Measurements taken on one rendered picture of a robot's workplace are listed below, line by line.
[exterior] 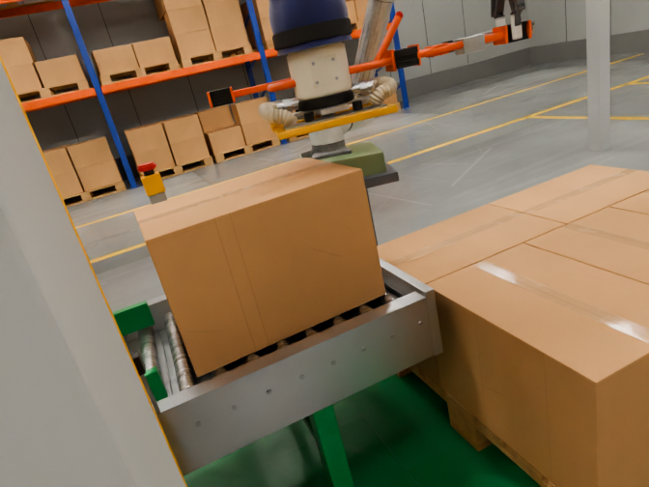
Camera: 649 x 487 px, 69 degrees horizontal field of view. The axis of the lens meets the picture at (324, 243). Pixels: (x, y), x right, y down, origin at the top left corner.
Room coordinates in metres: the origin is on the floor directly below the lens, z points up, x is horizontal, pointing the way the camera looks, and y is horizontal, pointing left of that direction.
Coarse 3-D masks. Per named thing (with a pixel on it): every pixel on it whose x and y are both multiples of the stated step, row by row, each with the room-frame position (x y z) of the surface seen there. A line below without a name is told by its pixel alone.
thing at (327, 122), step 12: (360, 108) 1.36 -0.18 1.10; (372, 108) 1.34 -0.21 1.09; (384, 108) 1.33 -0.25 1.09; (396, 108) 1.33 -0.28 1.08; (312, 120) 1.35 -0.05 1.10; (324, 120) 1.33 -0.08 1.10; (336, 120) 1.32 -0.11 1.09; (348, 120) 1.32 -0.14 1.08; (360, 120) 1.32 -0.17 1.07; (276, 132) 1.34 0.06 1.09; (288, 132) 1.30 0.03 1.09; (300, 132) 1.31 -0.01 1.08
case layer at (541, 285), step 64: (576, 192) 1.77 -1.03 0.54; (640, 192) 1.62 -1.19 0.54; (384, 256) 1.59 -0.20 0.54; (448, 256) 1.46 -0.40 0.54; (512, 256) 1.36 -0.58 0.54; (576, 256) 1.26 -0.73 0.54; (640, 256) 1.18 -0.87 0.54; (448, 320) 1.21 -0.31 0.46; (512, 320) 1.02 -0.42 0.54; (576, 320) 0.96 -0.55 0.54; (640, 320) 0.90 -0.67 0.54; (448, 384) 1.26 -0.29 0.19; (512, 384) 0.98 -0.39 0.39; (576, 384) 0.79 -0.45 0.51; (640, 384) 0.79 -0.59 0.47; (576, 448) 0.80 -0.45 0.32; (640, 448) 0.79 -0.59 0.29
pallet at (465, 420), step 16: (416, 368) 1.45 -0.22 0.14; (432, 384) 1.36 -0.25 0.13; (448, 400) 1.27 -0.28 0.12; (464, 416) 1.20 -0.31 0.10; (464, 432) 1.21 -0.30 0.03; (480, 432) 1.15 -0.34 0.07; (480, 448) 1.15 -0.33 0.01; (512, 448) 1.02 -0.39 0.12; (528, 464) 0.94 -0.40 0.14; (544, 480) 0.90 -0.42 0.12
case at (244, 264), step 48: (192, 192) 1.51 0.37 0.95; (240, 192) 1.35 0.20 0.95; (288, 192) 1.22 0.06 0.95; (336, 192) 1.26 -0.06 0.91; (192, 240) 1.12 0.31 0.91; (240, 240) 1.16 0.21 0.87; (288, 240) 1.20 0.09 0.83; (336, 240) 1.25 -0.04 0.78; (192, 288) 1.11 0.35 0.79; (240, 288) 1.15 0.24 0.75; (288, 288) 1.19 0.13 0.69; (336, 288) 1.24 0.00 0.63; (384, 288) 1.30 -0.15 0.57; (192, 336) 1.09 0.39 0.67; (240, 336) 1.13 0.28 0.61; (288, 336) 1.18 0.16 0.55
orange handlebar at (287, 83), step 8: (488, 40) 1.48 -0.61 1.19; (496, 40) 1.49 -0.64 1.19; (432, 48) 1.47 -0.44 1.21; (440, 48) 1.47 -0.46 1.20; (448, 48) 1.47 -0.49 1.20; (456, 48) 1.48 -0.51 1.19; (424, 56) 1.47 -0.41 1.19; (432, 56) 1.47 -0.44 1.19; (360, 64) 1.45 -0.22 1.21; (368, 64) 1.45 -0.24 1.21; (376, 64) 1.45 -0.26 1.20; (384, 64) 1.45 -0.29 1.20; (352, 72) 1.44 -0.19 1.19; (280, 80) 1.70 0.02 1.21; (288, 80) 1.43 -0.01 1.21; (248, 88) 1.69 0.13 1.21; (256, 88) 1.69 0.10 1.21; (264, 88) 1.69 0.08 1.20; (272, 88) 1.42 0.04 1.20; (280, 88) 1.42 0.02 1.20; (288, 88) 1.43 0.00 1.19; (240, 96) 1.69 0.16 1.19
